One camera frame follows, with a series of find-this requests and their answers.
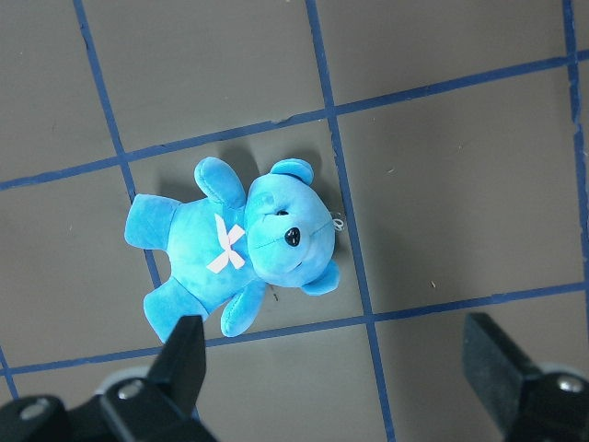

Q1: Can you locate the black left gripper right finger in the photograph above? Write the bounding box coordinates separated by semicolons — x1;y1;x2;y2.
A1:
462;312;588;441

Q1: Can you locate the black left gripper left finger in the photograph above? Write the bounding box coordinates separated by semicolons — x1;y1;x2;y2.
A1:
99;315;215;441

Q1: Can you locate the blue teddy bear plush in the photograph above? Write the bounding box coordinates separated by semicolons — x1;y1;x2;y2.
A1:
124;157;341;342

